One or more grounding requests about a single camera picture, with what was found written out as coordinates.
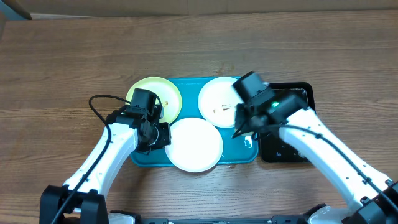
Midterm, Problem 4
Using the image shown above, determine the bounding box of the yellow-green rimmed plate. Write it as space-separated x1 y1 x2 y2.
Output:
126 77 182 124

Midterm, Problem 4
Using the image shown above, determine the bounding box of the white plate front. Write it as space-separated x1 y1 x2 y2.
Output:
165 118 223 173

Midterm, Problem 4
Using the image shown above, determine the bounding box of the white plate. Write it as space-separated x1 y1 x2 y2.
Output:
165 118 223 173
198 77 243 128

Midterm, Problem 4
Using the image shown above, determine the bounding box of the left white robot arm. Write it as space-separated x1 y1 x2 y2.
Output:
39 105 170 223

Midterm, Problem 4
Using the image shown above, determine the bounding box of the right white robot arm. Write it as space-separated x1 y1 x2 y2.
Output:
234 90 397 223

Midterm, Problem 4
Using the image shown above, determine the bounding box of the black water tray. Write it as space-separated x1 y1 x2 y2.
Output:
258 82 315 163

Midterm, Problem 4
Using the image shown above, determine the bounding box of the white plate upper right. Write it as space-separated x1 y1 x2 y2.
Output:
198 77 243 128

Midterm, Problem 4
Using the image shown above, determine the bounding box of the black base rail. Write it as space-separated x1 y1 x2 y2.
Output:
108 210 327 224

